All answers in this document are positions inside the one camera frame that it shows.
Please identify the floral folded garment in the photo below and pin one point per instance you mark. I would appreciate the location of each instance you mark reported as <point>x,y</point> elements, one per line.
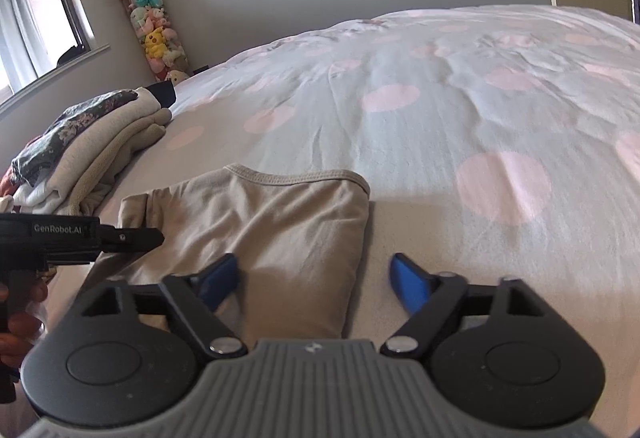
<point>75,127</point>

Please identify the white folded garment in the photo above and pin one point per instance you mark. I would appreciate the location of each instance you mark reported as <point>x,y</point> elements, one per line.
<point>32,194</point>

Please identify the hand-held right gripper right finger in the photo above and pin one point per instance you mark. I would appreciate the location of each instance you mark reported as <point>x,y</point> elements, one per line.
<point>406,285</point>

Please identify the white curtain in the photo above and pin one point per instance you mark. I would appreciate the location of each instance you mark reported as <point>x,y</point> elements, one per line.
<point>22,27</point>

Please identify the pile of folded clothes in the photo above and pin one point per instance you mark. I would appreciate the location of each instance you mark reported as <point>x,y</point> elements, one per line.
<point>100,142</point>

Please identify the person's left hand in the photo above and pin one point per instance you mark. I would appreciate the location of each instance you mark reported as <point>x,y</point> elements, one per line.
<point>32,303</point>

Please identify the clear tube of plush toys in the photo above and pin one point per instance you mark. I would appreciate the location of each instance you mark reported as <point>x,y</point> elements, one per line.
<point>155,42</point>

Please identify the pink polka dot bed sheet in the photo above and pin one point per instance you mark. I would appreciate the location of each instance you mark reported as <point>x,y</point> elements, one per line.
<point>450,117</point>

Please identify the beige long-sleeve shirt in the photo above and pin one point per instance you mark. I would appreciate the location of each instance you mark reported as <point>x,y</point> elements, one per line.
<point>280,233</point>

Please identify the small black box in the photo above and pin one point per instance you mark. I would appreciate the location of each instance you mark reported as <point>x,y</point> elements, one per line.
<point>200,68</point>

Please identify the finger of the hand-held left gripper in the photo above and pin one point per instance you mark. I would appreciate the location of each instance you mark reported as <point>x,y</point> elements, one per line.
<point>130,239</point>

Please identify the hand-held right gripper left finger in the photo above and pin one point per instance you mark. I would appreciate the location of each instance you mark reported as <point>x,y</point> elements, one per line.
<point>220,284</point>

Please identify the black folded garment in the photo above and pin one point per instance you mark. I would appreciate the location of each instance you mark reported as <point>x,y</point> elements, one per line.
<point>162,93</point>

